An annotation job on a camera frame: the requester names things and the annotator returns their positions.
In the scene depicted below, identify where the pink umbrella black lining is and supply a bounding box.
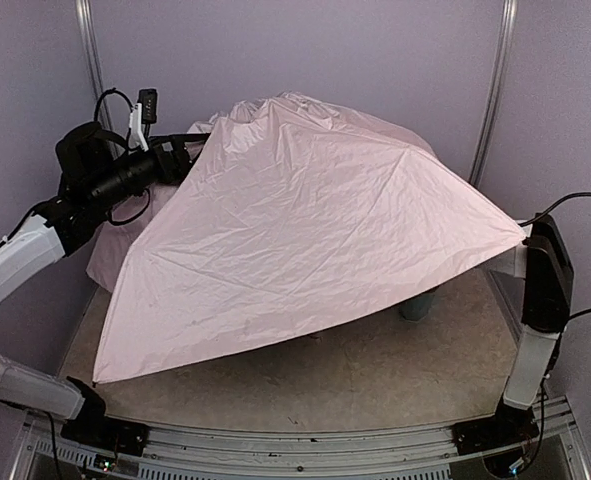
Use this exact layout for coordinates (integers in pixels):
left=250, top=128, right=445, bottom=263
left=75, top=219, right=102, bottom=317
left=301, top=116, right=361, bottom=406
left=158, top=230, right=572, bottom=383
left=87, top=93, right=525, bottom=384

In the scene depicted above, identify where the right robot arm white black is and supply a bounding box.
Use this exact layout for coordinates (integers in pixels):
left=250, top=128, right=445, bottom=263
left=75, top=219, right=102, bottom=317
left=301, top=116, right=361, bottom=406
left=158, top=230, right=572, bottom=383
left=490, top=214, right=574, bottom=425

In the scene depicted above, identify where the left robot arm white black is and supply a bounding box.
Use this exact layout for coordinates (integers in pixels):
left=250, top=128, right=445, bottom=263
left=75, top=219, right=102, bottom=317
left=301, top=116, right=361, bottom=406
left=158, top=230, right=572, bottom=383
left=0, top=121, right=208, bottom=421

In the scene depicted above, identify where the light blue mug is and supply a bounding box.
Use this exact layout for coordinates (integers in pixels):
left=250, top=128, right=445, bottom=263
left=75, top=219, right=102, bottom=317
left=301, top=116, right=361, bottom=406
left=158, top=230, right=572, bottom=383
left=398, top=289, right=436, bottom=322

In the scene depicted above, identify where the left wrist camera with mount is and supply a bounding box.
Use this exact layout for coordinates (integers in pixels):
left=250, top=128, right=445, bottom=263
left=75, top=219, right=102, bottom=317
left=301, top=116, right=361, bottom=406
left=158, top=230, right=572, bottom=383
left=128, top=88, right=158, bottom=151

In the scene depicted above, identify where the left metal frame post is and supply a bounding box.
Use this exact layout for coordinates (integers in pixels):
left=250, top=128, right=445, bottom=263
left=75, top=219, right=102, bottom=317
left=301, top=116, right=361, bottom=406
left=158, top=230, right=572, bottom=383
left=75, top=0, right=105, bottom=101

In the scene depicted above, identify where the metal frame post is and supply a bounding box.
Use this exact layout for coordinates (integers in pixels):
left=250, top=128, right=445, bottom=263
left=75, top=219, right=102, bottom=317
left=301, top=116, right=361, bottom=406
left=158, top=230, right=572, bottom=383
left=468, top=0, right=518, bottom=188
left=75, top=0, right=105, bottom=101

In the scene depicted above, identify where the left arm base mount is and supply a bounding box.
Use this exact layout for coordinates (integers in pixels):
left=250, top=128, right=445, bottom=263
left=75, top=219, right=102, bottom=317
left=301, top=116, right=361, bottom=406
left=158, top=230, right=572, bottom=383
left=61, top=417, right=150, bottom=457

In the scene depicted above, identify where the right metal frame post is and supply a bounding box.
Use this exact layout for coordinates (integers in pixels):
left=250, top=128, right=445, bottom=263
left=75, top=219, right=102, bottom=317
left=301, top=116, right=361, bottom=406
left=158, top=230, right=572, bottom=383
left=468, top=0, right=518, bottom=188

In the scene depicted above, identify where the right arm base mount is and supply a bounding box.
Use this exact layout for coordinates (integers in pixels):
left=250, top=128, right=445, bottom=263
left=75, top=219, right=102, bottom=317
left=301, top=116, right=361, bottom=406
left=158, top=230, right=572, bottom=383
left=452, top=416, right=539, bottom=456

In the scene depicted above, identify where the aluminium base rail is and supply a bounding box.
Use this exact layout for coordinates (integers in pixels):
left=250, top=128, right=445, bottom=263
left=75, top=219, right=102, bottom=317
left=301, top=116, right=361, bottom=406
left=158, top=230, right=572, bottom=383
left=5, top=398, right=591, bottom=479

